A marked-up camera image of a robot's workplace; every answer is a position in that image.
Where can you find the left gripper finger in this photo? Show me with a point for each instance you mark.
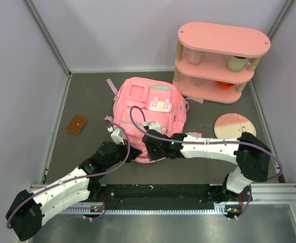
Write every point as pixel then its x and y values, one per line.
pixel 134 153
pixel 130 159

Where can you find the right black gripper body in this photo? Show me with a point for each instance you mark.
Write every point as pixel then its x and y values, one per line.
pixel 156 154

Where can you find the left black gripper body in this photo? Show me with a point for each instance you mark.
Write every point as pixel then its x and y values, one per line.
pixel 121 152

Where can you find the brown leather card wallet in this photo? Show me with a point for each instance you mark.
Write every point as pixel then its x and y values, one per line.
pixel 77 124

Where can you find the pink student backpack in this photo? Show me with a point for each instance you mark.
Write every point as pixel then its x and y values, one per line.
pixel 161 102

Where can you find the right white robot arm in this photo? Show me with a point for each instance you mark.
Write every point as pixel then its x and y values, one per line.
pixel 250 155

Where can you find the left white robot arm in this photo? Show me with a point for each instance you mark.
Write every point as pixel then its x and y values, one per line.
pixel 30 211

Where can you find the pink white floral plate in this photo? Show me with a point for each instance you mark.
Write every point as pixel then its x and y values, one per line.
pixel 232 125

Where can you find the clear glass on shelf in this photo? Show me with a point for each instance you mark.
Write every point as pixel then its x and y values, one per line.
pixel 197 81

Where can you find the orange bowl on shelf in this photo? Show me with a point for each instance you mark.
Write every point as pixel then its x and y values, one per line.
pixel 224 85

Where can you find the pink cup on shelf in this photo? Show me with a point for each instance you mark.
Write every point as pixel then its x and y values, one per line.
pixel 194 57

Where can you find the pink three-tier shelf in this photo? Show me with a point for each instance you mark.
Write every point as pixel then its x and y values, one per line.
pixel 215 40

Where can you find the green mug on shelf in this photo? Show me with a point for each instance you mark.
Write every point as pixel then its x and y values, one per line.
pixel 235 63

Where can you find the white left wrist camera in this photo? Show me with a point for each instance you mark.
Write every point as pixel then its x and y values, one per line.
pixel 116 135

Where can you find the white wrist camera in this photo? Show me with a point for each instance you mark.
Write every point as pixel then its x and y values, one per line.
pixel 152 126
pixel 116 135

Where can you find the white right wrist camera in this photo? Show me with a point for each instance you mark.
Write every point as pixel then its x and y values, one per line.
pixel 152 126

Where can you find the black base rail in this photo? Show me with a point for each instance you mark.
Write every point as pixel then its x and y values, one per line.
pixel 164 196

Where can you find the grey slotted cable duct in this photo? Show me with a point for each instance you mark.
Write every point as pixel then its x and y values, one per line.
pixel 218 209

